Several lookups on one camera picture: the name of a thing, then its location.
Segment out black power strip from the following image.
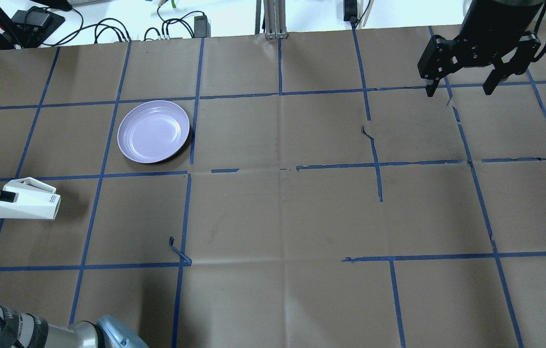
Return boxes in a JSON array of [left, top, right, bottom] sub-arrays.
[[342, 0, 359, 25]]

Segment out black cables on floor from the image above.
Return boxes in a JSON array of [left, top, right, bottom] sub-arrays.
[[41, 5, 206, 47]]

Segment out white angular cup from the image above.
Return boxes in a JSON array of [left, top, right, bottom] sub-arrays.
[[0, 177, 61, 220]]

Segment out black box with cables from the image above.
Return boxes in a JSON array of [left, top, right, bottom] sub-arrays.
[[0, 6, 66, 48]]

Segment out lavender plate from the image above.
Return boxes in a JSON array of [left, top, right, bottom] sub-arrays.
[[116, 101, 191, 164]]

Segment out black power adapter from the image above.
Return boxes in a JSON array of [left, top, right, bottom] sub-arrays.
[[193, 14, 211, 38]]

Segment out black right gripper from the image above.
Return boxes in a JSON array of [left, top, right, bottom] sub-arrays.
[[417, 4, 542, 98]]

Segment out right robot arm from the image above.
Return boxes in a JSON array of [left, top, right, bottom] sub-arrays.
[[418, 0, 546, 97]]

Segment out aluminium frame post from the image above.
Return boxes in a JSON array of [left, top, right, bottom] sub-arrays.
[[255, 0, 288, 40]]

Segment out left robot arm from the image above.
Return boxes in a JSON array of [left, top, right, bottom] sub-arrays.
[[0, 177, 146, 348]]

